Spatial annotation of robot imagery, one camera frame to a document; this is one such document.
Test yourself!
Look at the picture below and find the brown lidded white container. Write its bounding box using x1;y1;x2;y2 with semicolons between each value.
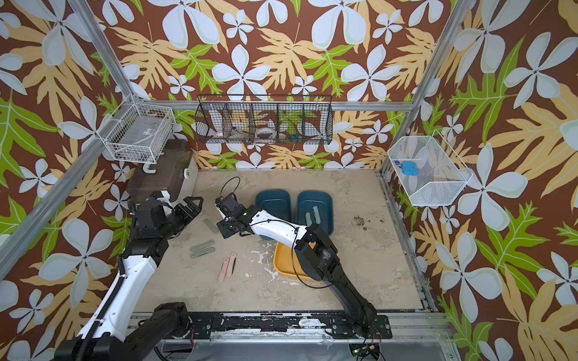
126;139;199;204

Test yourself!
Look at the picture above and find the left teal storage box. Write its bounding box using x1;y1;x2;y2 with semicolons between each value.
255;189;293;222

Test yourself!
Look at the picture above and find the white wire basket left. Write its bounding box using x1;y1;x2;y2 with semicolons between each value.
98;96;176;164

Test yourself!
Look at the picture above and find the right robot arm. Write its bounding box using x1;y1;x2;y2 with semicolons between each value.
215;193;377;337

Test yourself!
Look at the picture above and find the white wire basket right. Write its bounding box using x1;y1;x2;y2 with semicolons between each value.
388;131;474;208

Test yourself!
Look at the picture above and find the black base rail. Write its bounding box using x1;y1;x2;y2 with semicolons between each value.
182;311;393;341

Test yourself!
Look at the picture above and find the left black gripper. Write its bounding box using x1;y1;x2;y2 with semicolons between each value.
160;196;203;242

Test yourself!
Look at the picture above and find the white wire basket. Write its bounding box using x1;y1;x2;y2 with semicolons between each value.
98;96;176;164
388;131;474;208

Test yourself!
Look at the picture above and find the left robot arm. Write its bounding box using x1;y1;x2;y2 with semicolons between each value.
54;196;203;360

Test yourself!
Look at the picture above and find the black wire basket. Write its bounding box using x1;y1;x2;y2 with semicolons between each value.
193;94;334;144

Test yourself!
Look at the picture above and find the blue object in basket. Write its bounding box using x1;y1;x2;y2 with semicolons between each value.
401;161;419;176

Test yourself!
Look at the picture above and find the teal storage box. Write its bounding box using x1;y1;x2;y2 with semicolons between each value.
294;190;334;236
255;189;293;222

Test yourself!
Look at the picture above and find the yellow storage box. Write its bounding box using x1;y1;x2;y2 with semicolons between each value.
273;242;311;281

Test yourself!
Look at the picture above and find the right teal storage box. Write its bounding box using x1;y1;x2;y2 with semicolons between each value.
294;190;334;236

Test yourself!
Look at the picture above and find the small electronics board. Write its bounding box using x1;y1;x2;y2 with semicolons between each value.
349;343;381;360

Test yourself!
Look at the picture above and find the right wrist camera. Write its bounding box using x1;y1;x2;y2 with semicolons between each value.
215;193;239;213

